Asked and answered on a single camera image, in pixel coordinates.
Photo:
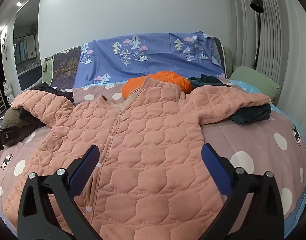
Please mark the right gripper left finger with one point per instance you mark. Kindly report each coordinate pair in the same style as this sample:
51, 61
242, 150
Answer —
47, 207

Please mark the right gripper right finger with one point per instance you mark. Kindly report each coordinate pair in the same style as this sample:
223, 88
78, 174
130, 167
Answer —
264, 218

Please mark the pink quilted jacket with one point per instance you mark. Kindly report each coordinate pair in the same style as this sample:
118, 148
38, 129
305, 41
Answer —
150, 181

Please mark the black puffer jacket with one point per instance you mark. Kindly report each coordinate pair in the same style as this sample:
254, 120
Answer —
32, 120

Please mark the white cat figurine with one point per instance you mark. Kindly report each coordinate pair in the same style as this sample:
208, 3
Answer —
8, 92

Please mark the pink polka dot bedspread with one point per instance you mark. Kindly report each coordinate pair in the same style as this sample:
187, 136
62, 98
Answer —
274, 145

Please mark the dark tree print cover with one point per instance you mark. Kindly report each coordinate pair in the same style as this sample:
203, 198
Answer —
65, 65

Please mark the dark green garment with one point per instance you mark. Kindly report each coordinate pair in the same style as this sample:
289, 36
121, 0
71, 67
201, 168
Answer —
244, 115

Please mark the green pillow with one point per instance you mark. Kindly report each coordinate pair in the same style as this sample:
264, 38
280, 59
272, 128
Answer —
256, 79

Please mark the orange puffer jacket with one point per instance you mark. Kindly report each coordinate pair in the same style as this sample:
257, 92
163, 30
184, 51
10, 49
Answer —
164, 76

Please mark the grey curtain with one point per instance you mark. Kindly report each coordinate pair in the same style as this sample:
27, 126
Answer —
282, 54

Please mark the blue tree print sheet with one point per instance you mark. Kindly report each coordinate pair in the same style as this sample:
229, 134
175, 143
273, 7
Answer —
118, 59

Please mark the black floor lamp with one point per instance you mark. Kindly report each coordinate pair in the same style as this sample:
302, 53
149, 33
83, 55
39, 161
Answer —
257, 7

